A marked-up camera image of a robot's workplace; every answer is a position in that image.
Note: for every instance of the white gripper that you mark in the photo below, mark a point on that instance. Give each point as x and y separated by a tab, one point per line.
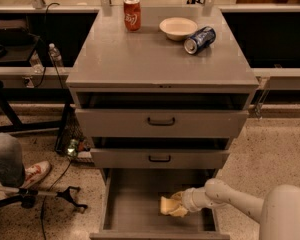
189	199

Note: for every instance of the yellow sponge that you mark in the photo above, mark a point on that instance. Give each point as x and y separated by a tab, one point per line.
168	206

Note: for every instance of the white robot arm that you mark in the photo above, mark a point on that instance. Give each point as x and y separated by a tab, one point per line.
278	214

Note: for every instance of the grey open bottom drawer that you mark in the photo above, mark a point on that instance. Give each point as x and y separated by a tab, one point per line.
131	207

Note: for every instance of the grey middle drawer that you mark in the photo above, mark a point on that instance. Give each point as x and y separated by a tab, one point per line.
159	158

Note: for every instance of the grey metal drawer cabinet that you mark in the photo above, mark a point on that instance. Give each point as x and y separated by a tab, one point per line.
144	70

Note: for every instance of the grey top drawer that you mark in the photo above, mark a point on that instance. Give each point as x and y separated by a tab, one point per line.
161	123

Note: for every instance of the green glass bottle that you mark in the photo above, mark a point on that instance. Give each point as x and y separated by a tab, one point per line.
72	150

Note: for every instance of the white and red sneaker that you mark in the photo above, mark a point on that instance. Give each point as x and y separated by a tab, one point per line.
35	173

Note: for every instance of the blue soda can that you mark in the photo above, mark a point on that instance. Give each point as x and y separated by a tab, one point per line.
200	40

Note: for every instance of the white bowl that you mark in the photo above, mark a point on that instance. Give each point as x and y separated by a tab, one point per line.
177	28

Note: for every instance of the grey trouser leg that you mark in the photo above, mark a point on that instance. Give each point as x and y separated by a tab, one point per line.
12	172

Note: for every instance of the clear water bottle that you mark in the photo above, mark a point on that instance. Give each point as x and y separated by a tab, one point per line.
55	56

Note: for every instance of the red soda can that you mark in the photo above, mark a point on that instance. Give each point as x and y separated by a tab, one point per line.
132	14

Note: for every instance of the black table frame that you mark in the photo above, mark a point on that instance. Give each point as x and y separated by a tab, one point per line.
22	106

